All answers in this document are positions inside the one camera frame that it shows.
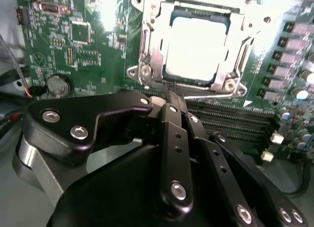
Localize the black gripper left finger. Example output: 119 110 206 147
12 83 194 217

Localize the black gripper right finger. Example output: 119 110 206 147
175 87 309 227

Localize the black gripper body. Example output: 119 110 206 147
46 143 236 227

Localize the metal socket cover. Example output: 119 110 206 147
138 0 256 90

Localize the silver CPU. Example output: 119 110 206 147
164 8 232 83

